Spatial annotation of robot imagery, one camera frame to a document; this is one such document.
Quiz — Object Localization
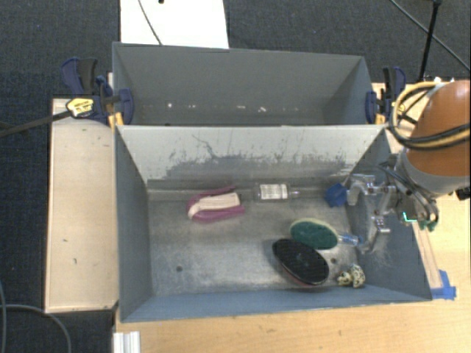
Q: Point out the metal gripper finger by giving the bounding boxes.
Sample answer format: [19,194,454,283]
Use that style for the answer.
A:
[358,216,392,254]
[347,174,388,207]

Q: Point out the white black speckled toy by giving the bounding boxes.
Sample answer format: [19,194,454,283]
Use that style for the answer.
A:
[336,263,366,289]

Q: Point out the pale wood board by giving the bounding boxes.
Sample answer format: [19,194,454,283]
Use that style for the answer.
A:
[43,98,120,314]

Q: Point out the grey metal bin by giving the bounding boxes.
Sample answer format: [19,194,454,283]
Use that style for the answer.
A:
[110,41,434,324]

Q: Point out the purple and white cloth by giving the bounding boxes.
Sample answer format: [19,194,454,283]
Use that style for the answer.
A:
[185,184,247,224]

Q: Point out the blue small block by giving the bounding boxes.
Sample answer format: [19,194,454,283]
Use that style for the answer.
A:
[323,182,347,209]

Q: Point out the black oval disc red rim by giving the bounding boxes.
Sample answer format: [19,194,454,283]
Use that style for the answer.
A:
[271,238,330,288]

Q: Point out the clear glass bottle white label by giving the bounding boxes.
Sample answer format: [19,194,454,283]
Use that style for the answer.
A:
[252,182,302,202]

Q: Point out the green scrub pad clear handle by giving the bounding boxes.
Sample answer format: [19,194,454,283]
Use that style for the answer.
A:
[288,217,364,251]

